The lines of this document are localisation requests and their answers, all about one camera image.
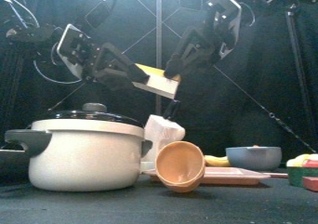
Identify black pot lid grey knob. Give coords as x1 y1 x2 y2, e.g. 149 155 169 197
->
38 102 146 128

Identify orange plastic bowl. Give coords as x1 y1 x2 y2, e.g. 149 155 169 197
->
154 140 208 194

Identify white cooking pot grey handles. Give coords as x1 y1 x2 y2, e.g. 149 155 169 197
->
5 119 154 192

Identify red pink toy food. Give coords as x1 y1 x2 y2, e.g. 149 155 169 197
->
303 153 318 169

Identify yellow and white packet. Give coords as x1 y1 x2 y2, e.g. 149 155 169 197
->
132 62 184 100

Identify white cable loop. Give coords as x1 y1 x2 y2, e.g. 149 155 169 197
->
31 41 86 86

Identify pink rectangular tray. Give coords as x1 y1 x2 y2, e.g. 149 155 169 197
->
142 166 275 186

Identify pale yellow toy food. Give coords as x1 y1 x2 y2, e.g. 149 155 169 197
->
287 153 313 168

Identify crumpled white plastic bag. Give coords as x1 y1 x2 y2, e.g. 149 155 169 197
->
144 113 186 165

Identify blue grey bowl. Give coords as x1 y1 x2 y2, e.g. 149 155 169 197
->
225 145 284 172

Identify red toy block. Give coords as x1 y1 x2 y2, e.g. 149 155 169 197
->
301 176 318 192

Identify yellow toy banana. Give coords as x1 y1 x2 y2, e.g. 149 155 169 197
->
204 154 233 168

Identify black tripod leg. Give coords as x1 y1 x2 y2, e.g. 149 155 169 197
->
285 3 318 142

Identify diagonal tension wire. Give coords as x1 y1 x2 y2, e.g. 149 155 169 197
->
213 64 318 154

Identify green toy box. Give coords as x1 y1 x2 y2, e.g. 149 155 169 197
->
287 165 318 189

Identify brown wooden board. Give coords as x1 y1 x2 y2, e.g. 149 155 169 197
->
262 171 291 179

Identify grey vertical frame pole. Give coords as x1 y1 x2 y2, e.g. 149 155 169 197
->
156 0 164 116

